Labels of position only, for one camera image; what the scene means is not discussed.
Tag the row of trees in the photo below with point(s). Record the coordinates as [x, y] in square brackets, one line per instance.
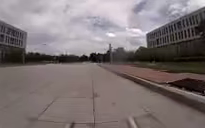
[70, 58]

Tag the pole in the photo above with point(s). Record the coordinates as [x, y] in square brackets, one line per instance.
[110, 53]

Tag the red brick strip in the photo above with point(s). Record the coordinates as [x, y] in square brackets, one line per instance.
[146, 74]

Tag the grey concrete slab pavement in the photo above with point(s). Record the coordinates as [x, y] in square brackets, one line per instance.
[73, 86]

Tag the pale building with window rows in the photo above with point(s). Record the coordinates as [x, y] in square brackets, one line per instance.
[8, 38]

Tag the grey concrete kerb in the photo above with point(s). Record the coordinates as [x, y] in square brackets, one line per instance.
[176, 95]

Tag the grass strip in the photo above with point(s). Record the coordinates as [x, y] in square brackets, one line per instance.
[186, 67]

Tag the long pale office building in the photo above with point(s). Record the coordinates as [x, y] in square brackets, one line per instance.
[176, 33]

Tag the dark soil bed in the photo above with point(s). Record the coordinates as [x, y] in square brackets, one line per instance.
[191, 85]

